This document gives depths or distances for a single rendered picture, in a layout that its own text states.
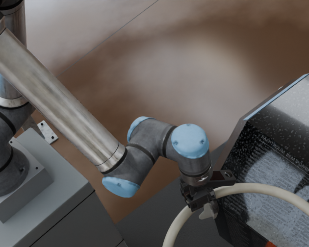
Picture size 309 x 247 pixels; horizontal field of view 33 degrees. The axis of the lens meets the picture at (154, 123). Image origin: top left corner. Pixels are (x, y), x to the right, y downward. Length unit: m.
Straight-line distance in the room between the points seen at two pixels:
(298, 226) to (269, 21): 1.95
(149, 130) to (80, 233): 0.68
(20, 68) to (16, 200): 0.71
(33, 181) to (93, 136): 0.58
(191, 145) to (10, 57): 0.49
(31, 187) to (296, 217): 0.88
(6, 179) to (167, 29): 2.10
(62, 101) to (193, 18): 2.48
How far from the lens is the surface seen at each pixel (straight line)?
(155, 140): 1.39
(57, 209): 1.82
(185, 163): 1.38
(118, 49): 3.59
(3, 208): 1.83
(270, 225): 1.87
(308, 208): 1.57
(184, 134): 1.36
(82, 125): 1.28
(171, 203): 2.69
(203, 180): 1.43
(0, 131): 1.71
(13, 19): 1.38
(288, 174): 1.81
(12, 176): 1.79
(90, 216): 1.95
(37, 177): 1.83
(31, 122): 3.13
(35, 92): 1.24
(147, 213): 2.70
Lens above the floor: 2.26
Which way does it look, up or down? 48 degrees down
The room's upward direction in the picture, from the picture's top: 20 degrees counter-clockwise
